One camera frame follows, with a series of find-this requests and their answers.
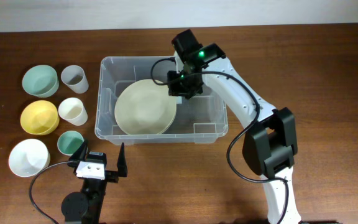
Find black right camera cable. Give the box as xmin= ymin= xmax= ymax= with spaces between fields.
xmin=150 ymin=57 xmax=290 ymax=224

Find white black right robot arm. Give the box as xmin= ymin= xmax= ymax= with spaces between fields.
xmin=167 ymin=29 xmax=301 ymax=223

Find black left camera cable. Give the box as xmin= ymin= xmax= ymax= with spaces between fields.
xmin=29 ymin=161 xmax=74 ymax=224

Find yellow bowl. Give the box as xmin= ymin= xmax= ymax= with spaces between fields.
xmin=20 ymin=100 xmax=60 ymax=136

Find grey cup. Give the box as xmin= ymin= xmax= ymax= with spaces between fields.
xmin=61 ymin=65 xmax=89 ymax=94

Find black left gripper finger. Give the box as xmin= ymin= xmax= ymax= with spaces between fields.
xmin=68 ymin=140 xmax=88 ymax=167
xmin=117 ymin=143 xmax=128 ymax=177

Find black camera cable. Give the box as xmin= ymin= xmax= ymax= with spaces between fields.
xmin=150 ymin=57 xmax=290 ymax=224
xmin=29 ymin=161 xmax=74 ymax=224

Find green bowl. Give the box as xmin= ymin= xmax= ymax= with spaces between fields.
xmin=22 ymin=65 xmax=60 ymax=98

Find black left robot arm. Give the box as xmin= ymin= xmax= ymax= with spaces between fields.
xmin=61 ymin=141 xmax=128 ymax=223

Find white bowl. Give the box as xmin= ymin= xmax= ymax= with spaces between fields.
xmin=8 ymin=139 xmax=50 ymax=177

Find cream cup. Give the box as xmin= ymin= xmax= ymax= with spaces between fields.
xmin=58 ymin=98 xmax=88 ymax=126

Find small green cup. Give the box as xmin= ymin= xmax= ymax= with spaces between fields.
xmin=57 ymin=131 xmax=84 ymax=156

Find clear plastic storage container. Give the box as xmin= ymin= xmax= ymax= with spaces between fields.
xmin=94 ymin=56 xmax=229 ymax=146

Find beige plate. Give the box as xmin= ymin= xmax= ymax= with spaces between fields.
xmin=114 ymin=79 xmax=177 ymax=135

